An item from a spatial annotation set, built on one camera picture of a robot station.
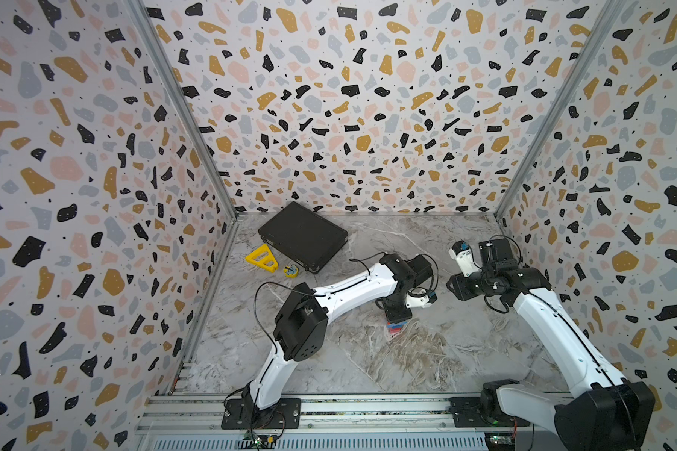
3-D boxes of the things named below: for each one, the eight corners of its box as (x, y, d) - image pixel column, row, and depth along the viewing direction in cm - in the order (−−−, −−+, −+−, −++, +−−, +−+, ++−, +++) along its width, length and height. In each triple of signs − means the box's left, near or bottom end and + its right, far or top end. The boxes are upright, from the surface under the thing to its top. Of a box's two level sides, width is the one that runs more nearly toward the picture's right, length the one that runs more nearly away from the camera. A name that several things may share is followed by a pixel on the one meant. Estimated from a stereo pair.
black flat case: (259, 240, 115) (255, 230, 110) (296, 211, 127) (294, 201, 122) (314, 277, 104) (312, 267, 99) (349, 241, 115) (349, 231, 111)
